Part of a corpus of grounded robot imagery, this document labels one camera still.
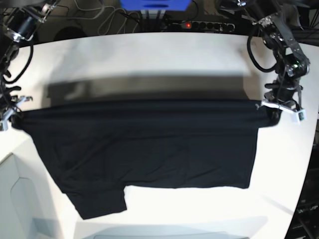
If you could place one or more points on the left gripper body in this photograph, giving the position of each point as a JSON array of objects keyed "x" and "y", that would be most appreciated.
[{"x": 283, "y": 95}]

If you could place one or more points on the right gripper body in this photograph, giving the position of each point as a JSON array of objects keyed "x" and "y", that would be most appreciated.
[{"x": 10, "y": 105}]

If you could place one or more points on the black T-shirt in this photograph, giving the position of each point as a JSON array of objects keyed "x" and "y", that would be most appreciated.
[{"x": 93, "y": 151}]

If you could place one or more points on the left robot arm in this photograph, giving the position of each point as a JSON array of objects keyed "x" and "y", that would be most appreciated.
[{"x": 267, "y": 16}]

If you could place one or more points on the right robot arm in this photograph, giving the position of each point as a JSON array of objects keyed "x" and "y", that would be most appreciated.
[{"x": 19, "y": 21}]

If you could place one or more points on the black power strip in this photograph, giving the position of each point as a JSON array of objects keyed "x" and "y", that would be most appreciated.
[{"x": 203, "y": 26}]

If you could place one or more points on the blue plastic box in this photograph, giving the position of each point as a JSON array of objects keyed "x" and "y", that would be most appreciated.
[{"x": 174, "y": 5}]

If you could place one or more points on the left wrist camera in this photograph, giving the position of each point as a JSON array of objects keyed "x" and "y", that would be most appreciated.
[{"x": 299, "y": 116}]

